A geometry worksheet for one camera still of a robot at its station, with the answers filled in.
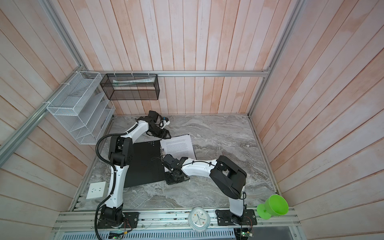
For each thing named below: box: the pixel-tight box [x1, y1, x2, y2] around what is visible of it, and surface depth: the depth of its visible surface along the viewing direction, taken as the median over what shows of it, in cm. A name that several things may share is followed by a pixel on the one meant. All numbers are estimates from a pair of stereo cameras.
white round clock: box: [188, 207, 211, 233], surface depth 73 cm
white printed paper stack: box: [160, 134, 197, 173], surface depth 103 cm
